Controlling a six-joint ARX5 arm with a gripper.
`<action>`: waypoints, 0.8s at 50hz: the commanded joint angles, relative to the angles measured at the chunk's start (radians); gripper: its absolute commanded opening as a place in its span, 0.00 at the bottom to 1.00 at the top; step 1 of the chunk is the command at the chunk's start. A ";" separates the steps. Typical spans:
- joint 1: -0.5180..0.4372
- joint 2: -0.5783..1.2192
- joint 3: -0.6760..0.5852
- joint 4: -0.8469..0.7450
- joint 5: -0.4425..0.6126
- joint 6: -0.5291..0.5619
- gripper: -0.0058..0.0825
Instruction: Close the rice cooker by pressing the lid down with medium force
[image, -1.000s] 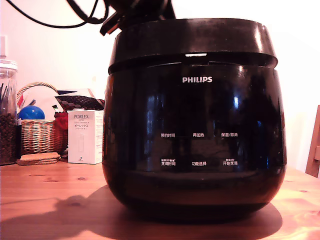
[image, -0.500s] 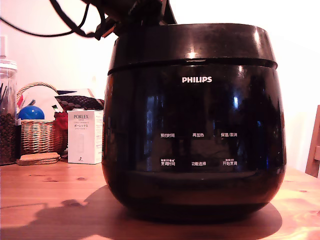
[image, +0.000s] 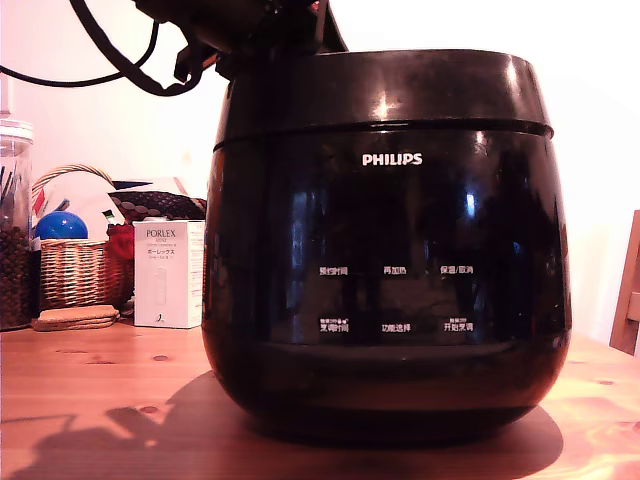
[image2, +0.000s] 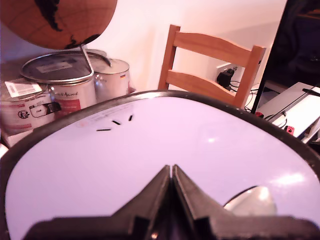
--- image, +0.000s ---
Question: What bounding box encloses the thick black cable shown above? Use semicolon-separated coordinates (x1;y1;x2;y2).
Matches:
68;0;194;98

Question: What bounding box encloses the thin black cable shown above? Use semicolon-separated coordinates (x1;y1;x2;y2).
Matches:
0;20;161;90

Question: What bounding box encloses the woven wicker basket with handle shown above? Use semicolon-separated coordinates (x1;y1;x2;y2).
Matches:
30;163;135;312

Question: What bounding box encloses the glass jar with coffee beans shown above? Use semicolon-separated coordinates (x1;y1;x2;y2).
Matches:
0;118;36;332

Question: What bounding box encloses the round cork coaster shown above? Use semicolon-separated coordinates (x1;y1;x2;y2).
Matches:
38;306;121;322
31;315;122;333

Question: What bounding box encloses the blue ball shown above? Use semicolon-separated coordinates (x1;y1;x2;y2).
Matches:
34;211;90;241

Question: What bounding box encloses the red knitted pouch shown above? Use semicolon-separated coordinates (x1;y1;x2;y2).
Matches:
104;224;136;302

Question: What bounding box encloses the black Philips rice cooker body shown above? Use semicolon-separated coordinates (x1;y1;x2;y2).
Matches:
201;124;574;437

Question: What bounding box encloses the white Porlex box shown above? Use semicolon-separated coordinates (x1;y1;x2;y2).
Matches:
133;219;207;330

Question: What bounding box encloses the black rice cooker lid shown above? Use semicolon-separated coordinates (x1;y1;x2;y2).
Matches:
221;48;556;147

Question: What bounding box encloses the wooden chair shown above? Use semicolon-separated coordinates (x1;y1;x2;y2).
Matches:
609;209;640;357

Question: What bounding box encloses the dark dotted fabric pouch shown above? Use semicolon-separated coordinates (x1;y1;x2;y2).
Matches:
108;189;208;223

